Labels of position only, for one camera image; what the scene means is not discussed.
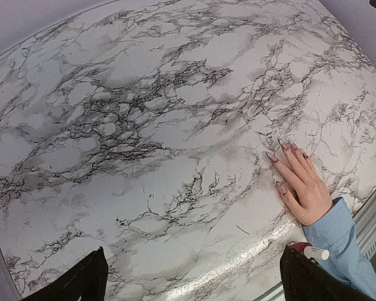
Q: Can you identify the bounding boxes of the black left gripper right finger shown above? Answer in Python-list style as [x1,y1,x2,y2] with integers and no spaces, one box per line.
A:
[280,245,374,300]

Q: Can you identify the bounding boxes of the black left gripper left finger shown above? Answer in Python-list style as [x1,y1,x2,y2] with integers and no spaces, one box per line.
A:
[24,247,108,301]

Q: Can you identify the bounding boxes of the red nail polish bottle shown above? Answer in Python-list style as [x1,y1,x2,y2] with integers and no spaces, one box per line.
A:
[288,242,330,261]

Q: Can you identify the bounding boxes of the blue shirt sleeve forearm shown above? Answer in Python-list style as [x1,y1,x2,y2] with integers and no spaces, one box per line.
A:
[303,198,376,300]

